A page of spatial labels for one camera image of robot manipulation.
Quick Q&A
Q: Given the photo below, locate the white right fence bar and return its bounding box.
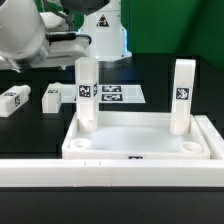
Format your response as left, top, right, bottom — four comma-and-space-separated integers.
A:
195, 115, 224, 160

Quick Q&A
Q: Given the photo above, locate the white fence bar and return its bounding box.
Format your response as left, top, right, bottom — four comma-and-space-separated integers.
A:
195, 115, 224, 160
0, 159, 224, 187

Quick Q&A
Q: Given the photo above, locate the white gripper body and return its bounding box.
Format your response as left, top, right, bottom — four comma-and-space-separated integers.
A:
0, 11, 93, 71

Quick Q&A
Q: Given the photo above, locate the white front fence bar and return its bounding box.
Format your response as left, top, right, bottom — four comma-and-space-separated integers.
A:
0, 159, 224, 187

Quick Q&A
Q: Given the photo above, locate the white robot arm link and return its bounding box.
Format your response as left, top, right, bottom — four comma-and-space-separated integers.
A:
0, 0, 50, 71

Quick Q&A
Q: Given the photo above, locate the white desk top tray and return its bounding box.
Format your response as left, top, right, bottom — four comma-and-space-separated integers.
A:
62, 111, 211, 160

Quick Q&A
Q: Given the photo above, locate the white tag mat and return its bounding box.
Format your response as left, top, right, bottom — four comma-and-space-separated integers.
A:
61, 84, 145, 104

